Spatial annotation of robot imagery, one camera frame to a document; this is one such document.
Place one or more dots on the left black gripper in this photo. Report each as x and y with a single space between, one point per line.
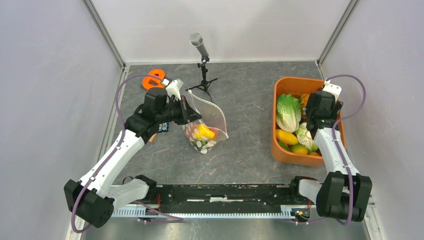
189 115

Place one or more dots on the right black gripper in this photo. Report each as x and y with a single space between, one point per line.
335 109

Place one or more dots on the yellow lemon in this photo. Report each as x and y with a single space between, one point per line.
202 132

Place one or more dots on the clear dotted zip top bag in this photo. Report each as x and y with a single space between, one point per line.
212 116

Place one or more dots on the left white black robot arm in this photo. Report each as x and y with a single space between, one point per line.
93 198

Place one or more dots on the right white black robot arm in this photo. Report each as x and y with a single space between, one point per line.
344 194

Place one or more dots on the orange plastic food bin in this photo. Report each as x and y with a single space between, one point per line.
294 86

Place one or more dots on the small yellow pineapple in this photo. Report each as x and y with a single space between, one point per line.
303 99

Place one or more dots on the green lettuce leaf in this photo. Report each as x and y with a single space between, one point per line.
288 113

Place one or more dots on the pale green cabbage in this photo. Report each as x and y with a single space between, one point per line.
305 138

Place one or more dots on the small wooden block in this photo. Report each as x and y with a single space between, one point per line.
152 138

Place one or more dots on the yellow mango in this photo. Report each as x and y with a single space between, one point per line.
287 138

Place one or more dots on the green cucumber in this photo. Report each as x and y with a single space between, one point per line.
284 146

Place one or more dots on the silver microphone on tripod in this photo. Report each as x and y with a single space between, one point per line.
196 40

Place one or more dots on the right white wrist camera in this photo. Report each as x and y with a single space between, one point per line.
331 88

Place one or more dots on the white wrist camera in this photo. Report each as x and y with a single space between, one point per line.
331 88
173 87

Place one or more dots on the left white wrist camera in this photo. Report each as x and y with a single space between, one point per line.
173 87

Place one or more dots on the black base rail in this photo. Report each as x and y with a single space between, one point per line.
230 198

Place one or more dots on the white cable duct strip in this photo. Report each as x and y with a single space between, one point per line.
138 211

